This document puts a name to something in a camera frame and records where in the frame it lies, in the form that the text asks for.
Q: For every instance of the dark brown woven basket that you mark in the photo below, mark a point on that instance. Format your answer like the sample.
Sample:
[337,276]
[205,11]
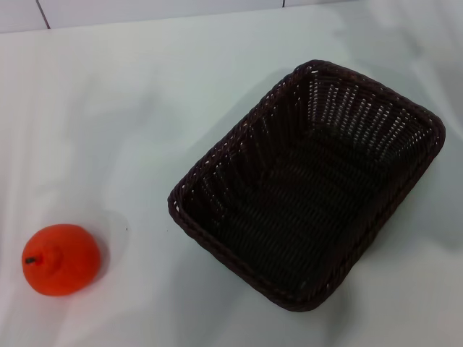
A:
[296,217]

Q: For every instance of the orange toy fruit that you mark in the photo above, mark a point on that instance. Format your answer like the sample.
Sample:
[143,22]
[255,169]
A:
[68,260]

